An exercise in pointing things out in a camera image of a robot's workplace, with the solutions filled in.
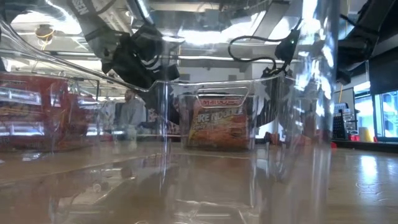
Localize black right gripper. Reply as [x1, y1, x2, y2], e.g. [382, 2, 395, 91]
[260, 62, 292, 80]

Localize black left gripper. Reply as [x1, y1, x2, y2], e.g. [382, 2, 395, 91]
[101, 23, 182, 91]

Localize orange Saucy Noods packet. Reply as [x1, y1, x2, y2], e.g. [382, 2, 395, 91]
[70, 93, 100, 141]
[0, 73, 71, 152]

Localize ramen packets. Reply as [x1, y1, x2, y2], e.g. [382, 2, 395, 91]
[179, 95, 256, 150]

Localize person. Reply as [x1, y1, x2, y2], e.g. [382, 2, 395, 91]
[119, 88, 147, 128]

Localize long ceiling light bar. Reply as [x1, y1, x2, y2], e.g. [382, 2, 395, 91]
[51, 51, 299, 65]

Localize black pegboard rack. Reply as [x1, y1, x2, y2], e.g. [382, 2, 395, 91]
[331, 102, 349, 140]

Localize yellow container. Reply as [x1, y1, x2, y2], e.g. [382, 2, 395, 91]
[358, 126, 374, 143]

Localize dark office desk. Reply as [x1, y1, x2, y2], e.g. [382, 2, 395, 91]
[331, 139, 398, 154]

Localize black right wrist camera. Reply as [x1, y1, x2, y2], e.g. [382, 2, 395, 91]
[274, 27, 302, 65]

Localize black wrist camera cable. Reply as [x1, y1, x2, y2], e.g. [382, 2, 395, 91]
[228, 35, 280, 68]

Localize ceiling cord reel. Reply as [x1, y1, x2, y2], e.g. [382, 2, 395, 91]
[34, 24, 57, 50]

